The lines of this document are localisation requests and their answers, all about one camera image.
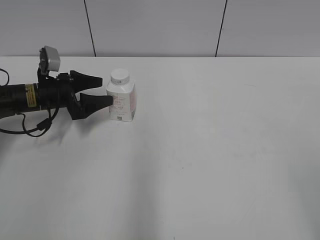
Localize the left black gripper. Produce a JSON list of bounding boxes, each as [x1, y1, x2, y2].
[[37, 69, 114, 120]]

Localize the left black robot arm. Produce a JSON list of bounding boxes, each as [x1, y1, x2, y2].
[[0, 70, 113, 120]]

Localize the white round bottle cap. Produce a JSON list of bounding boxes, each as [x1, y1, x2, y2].
[[110, 68, 130, 86]]

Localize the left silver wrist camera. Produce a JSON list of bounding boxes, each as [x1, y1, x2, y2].
[[39, 45, 61, 75]]

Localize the white yili changqing bottle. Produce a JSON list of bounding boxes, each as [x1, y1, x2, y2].
[[106, 80, 137, 122]]

